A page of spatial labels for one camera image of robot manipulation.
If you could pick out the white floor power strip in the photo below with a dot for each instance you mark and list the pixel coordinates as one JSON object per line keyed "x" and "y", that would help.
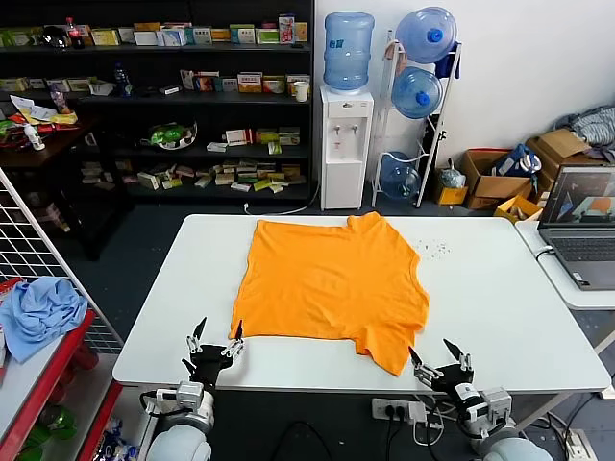
{"x": 579, "y": 444}

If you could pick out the white yellow medicine box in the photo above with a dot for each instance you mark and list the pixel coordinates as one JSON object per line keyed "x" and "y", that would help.
{"x": 290, "y": 82}

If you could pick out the green yellow box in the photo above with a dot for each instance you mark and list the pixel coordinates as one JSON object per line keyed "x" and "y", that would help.
{"x": 266, "y": 136}

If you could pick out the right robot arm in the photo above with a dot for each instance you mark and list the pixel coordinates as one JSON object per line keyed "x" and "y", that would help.
{"x": 509, "y": 446}

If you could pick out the green and white bowl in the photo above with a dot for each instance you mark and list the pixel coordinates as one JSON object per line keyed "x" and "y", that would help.
{"x": 168, "y": 134}

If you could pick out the wide green box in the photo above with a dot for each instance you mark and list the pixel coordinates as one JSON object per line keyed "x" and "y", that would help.
{"x": 19, "y": 37}

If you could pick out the open cardboard box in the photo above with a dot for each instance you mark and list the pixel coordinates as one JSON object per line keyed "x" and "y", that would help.
{"x": 495, "y": 187}

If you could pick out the cardboard box with flap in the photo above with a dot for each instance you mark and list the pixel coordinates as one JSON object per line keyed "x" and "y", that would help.
{"x": 557, "y": 144}

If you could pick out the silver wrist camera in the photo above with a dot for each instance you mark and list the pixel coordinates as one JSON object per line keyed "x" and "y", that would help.
{"x": 189, "y": 395}
{"x": 497, "y": 403}

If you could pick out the grey plastic bag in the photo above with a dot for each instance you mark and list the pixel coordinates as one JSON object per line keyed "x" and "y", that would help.
{"x": 452, "y": 177}

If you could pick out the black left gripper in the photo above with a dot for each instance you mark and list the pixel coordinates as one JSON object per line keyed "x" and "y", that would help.
{"x": 206, "y": 362}

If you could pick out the large white table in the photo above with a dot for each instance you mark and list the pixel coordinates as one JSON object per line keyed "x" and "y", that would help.
{"x": 480, "y": 298}

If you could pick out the green beige box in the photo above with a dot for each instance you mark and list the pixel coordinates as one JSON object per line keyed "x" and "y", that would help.
{"x": 288, "y": 136}

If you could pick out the open yellow box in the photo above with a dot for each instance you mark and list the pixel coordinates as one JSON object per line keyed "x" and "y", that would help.
{"x": 509, "y": 211}

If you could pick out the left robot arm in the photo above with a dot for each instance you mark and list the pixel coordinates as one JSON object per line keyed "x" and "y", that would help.
{"x": 182, "y": 432}

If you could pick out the white paper sheet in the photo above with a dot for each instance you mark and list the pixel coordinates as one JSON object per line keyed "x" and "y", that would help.
{"x": 31, "y": 108}

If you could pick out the small white side table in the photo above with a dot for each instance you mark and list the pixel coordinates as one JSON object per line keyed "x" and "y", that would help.
{"x": 588, "y": 298}

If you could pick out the white box green print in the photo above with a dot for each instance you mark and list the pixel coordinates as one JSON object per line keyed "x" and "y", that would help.
{"x": 148, "y": 180}

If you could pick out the purple drink bottle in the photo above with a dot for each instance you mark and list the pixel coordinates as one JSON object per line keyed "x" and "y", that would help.
{"x": 57, "y": 98}

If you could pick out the white paper cup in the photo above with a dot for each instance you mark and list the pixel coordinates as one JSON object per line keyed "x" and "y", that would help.
{"x": 301, "y": 91}

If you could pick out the tilted blue water jug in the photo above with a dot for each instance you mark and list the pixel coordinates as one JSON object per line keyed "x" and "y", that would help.
{"x": 399, "y": 177}
{"x": 415, "y": 93}
{"x": 423, "y": 33}

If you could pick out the small yellow box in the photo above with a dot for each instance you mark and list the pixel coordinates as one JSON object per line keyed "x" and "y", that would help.
{"x": 451, "y": 194}

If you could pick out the lime green box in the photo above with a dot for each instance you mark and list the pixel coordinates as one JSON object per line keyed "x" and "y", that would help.
{"x": 263, "y": 186}

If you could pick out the dark glass bowl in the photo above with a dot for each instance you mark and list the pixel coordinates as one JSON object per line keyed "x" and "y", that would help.
{"x": 54, "y": 37}

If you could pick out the white water dispenser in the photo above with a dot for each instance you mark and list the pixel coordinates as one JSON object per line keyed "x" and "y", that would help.
{"x": 343, "y": 168}

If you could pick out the pale green box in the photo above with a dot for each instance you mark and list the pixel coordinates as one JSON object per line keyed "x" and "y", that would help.
{"x": 267, "y": 36}

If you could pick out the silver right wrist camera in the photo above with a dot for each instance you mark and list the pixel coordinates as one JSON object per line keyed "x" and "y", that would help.
{"x": 497, "y": 403}

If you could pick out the flat yellow box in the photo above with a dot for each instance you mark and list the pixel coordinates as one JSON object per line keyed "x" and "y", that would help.
{"x": 220, "y": 35}

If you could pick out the upright blue water jug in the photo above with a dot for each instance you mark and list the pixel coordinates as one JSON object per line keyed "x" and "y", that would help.
{"x": 348, "y": 48}

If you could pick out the blue drink bottle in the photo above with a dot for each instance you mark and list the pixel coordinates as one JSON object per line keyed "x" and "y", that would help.
{"x": 122, "y": 81}

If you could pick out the grey blue clothes pile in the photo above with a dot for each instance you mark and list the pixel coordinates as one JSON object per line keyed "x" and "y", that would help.
{"x": 596, "y": 125}

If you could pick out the plain white box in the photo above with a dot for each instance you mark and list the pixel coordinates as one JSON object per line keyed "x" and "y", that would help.
{"x": 146, "y": 38}

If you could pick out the open white box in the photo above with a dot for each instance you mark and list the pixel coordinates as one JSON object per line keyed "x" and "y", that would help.
{"x": 102, "y": 88}

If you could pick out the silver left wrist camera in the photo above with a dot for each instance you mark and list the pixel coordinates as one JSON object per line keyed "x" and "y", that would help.
{"x": 189, "y": 395}

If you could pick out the black shelf unit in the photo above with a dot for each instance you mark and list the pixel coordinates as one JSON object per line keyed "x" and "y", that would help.
{"x": 216, "y": 48}

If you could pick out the blue white plastic bag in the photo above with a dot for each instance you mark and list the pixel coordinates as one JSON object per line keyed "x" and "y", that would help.
{"x": 115, "y": 442}

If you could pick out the red and white cart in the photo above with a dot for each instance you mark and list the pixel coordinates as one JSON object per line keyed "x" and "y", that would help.
{"x": 72, "y": 343}

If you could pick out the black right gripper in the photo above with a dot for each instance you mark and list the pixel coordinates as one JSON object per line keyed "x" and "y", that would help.
{"x": 449, "y": 377}

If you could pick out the dark blue hanging cloth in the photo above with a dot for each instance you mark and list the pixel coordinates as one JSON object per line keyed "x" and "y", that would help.
{"x": 449, "y": 65}

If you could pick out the tall pink box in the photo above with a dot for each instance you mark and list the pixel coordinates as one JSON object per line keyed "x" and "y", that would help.
{"x": 287, "y": 29}

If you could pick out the small white bottle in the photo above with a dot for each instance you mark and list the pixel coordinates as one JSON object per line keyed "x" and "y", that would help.
{"x": 33, "y": 137}

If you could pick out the dark wooden table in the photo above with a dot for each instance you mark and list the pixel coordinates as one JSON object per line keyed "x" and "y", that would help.
{"x": 24, "y": 156}

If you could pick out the white box blue stripe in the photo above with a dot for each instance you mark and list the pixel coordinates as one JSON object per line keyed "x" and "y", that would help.
{"x": 227, "y": 85}

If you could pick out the cola bottle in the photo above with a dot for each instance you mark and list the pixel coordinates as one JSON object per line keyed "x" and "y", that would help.
{"x": 74, "y": 36}

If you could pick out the box with orange picture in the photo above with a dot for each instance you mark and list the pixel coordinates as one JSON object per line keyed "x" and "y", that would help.
{"x": 205, "y": 82}

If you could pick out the yellow snack packet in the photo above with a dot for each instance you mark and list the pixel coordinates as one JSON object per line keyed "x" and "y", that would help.
{"x": 65, "y": 118}

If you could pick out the white jug rack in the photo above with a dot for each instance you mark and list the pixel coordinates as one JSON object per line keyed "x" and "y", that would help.
{"x": 422, "y": 189}

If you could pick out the flat white box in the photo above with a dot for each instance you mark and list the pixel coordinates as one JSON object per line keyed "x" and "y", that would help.
{"x": 172, "y": 89}

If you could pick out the black clamp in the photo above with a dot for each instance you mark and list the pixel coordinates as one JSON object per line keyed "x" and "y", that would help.
{"x": 442, "y": 135}

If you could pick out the green plastic bottle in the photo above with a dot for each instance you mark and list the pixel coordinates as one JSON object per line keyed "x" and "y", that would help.
{"x": 57, "y": 422}

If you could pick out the grey laptop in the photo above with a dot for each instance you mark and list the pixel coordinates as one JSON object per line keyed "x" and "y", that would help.
{"x": 586, "y": 249}

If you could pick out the orange white medicine box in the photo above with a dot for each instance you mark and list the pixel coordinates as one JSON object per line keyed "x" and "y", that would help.
{"x": 274, "y": 85}
{"x": 250, "y": 82}

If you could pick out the orange t-shirt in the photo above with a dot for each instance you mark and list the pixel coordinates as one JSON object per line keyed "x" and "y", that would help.
{"x": 327, "y": 288}

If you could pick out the crumpled light blue cloth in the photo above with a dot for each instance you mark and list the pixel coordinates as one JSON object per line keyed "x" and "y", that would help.
{"x": 38, "y": 312}

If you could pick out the flat white carton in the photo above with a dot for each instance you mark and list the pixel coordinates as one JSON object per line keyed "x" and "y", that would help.
{"x": 217, "y": 147}

